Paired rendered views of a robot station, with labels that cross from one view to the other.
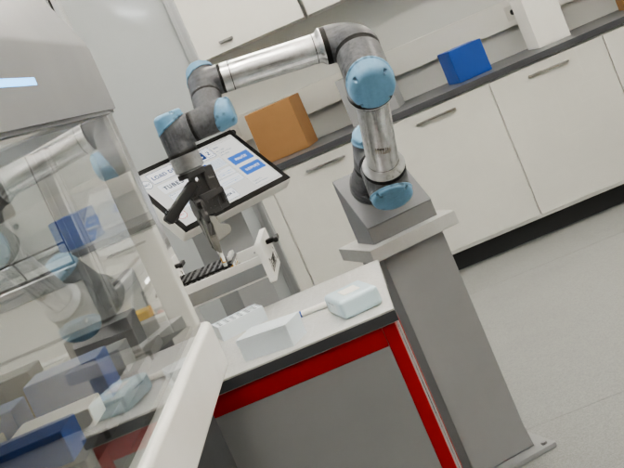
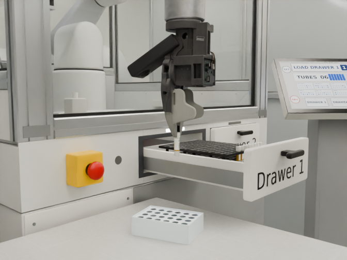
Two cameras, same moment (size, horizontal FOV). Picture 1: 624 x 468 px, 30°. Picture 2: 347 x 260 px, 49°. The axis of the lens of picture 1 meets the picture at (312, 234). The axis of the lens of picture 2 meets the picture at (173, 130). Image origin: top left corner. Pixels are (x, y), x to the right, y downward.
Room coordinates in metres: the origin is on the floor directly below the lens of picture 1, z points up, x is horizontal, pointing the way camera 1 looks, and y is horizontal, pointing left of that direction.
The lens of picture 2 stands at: (2.28, -0.22, 1.05)
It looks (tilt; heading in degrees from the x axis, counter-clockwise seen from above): 6 degrees down; 39
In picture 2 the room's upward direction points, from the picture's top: straight up
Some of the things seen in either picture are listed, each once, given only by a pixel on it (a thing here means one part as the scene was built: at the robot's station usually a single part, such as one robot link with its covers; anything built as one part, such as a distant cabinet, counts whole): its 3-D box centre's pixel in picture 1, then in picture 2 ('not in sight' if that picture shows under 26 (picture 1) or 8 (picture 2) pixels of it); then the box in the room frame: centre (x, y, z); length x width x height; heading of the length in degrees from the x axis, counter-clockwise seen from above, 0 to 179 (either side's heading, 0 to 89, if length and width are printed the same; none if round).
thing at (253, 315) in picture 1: (239, 321); (168, 223); (2.85, 0.25, 0.78); 0.12 x 0.08 x 0.04; 105
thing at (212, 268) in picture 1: (201, 284); (210, 157); (3.13, 0.33, 0.87); 0.22 x 0.18 x 0.06; 87
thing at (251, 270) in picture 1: (199, 287); (207, 159); (3.13, 0.34, 0.86); 0.40 x 0.26 x 0.06; 87
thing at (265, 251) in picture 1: (267, 253); (279, 165); (3.11, 0.13, 0.87); 0.29 x 0.02 x 0.11; 177
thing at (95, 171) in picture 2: not in sight; (94, 170); (2.80, 0.42, 0.88); 0.04 x 0.03 x 0.04; 177
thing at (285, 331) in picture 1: (271, 336); not in sight; (2.49, 0.17, 0.79); 0.13 x 0.09 x 0.05; 67
